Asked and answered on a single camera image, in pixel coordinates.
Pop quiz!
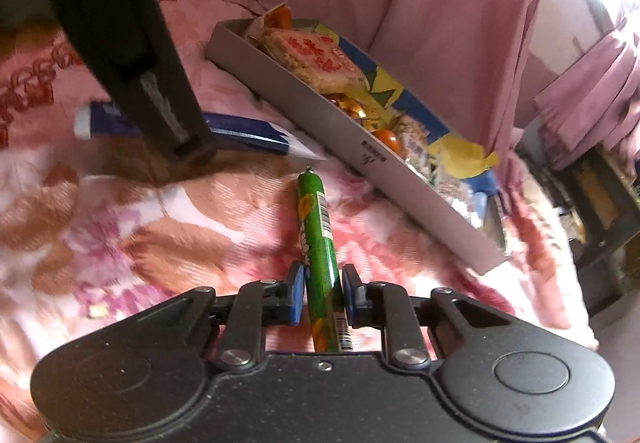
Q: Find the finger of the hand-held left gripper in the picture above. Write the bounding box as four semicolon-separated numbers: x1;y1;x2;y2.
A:
49;0;218;171

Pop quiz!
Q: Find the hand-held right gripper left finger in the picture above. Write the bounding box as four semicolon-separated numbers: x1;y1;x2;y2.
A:
160;260;307;370

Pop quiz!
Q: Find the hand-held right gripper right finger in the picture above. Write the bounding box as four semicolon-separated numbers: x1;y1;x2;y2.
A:
341;264;493;370

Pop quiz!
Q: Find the green sausage stick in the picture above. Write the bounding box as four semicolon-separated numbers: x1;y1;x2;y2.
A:
296;166;355;354

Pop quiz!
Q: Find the grey cardboard box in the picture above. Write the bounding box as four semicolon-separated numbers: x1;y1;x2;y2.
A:
204;18;513;276

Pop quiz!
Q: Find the clear packet with orange pieces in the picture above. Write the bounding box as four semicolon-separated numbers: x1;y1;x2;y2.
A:
247;0;296;41

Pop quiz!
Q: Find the mandarin orange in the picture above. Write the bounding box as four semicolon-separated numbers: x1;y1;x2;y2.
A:
375;128;402;155

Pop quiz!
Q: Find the nut bar packet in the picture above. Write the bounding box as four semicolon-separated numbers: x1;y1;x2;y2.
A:
397;116;436;184

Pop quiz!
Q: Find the rice cracker packet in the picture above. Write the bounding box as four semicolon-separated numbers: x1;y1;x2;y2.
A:
260;26;371;94

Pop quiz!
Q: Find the gold foil snack packet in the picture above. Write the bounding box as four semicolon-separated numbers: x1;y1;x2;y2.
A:
325;92;381;131

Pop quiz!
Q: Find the floral bedsheet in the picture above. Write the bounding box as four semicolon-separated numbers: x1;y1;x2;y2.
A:
0;0;601;443

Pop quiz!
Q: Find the blue yellow snack bag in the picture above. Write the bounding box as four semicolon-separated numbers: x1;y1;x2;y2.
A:
310;20;501;184

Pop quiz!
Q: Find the black wooden desk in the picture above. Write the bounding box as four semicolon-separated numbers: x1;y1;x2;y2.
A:
515;123;640;319

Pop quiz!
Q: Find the hanging pink garment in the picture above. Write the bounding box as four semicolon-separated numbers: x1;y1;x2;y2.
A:
532;0;640;171

